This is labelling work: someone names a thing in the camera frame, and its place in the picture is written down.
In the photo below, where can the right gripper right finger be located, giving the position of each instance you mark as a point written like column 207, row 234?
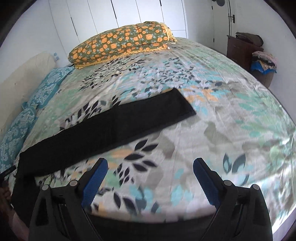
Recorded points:
column 241, row 213

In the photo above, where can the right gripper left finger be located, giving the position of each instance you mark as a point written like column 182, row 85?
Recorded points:
column 59, row 213

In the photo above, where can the black pants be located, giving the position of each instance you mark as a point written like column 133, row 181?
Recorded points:
column 103, row 132

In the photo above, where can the blue patterned pillow near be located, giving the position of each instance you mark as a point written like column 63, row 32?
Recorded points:
column 15, row 136

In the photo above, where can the blue patterned pillow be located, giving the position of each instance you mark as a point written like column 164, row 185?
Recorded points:
column 15, row 136
column 48, row 87

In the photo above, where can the floral bed sheet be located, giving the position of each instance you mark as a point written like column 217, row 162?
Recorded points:
column 239, row 128

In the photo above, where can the blue patterned pillow far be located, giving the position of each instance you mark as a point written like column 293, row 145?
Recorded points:
column 48, row 87

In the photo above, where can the cream headboard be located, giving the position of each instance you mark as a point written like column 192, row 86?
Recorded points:
column 21, row 84

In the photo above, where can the pile of clothes on basket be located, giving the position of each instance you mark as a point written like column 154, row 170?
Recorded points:
column 263, row 62

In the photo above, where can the dark wooden cabinet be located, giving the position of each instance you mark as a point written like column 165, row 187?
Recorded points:
column 240, row 51

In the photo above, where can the folded dark cloth on cabinet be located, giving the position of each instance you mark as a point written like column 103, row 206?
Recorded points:
column 250, row 38

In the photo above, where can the white wardrobe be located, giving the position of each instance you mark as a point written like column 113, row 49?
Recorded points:
column 76, row 21

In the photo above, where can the white door with handle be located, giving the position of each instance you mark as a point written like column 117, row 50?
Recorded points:
column 223, row 21

